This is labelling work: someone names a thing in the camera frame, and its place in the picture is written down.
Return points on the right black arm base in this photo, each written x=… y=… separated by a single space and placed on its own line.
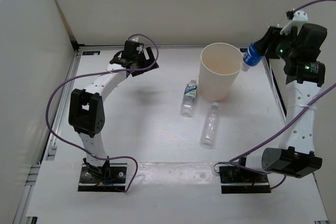
x=235 y=180

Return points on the clear bottle blue label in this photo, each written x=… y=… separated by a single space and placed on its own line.
x=251 y=57

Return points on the clear unlabeled plastic bottle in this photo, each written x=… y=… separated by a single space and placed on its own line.
x=210 y=126

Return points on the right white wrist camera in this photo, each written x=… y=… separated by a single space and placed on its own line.
x=296 y=19

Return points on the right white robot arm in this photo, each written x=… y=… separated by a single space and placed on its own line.
x=299 y=50

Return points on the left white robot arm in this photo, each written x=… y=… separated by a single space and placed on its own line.
x=86 y=112

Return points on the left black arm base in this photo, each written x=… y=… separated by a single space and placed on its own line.
x=113 y=179

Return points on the white round bin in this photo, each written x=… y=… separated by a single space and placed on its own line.
x=220 y=65

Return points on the clear bottle green white label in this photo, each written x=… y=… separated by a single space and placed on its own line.
x=189 y=98

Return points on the black XDOF label left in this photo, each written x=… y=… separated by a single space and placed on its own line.
x=91 y=53

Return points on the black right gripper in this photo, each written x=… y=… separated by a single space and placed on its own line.
x=271 y=37

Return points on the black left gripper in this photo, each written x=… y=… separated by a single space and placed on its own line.
x=147 y=63

